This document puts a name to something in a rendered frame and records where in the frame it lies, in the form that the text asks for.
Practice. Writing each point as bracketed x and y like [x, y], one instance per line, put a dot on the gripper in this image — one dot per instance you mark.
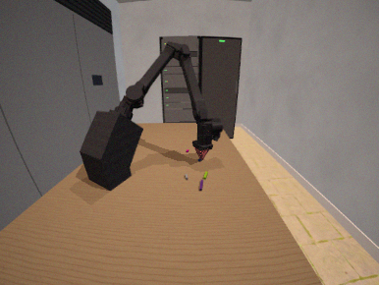
[201, 146]

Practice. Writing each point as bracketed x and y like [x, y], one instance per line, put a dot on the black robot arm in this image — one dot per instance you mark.
[134, 92]

